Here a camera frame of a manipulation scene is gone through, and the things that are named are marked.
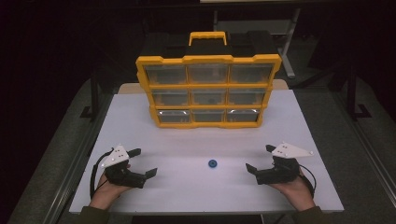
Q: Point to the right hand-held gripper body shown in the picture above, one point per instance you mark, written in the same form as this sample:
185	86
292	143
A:
278	172

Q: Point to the white metal stand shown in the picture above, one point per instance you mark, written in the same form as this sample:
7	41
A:
288	46

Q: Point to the black metal stand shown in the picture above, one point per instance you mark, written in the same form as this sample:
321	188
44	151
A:
94	99
352	99

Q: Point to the person's left hand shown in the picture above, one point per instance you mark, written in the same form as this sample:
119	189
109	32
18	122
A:
104	194

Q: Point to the small blue wheel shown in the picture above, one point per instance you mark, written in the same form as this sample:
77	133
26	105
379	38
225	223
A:
212	163

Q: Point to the person's right hand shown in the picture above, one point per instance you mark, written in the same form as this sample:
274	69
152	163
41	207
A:
295	193

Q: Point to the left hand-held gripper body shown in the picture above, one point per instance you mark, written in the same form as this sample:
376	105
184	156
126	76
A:
124	177

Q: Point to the yellow organizer cabinet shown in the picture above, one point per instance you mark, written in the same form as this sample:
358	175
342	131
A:
207	59

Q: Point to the aluminium frame rail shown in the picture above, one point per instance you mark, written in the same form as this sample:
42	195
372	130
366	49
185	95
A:
79	158
373	155

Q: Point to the set of clear drawers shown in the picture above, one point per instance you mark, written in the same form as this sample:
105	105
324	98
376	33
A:
208	73

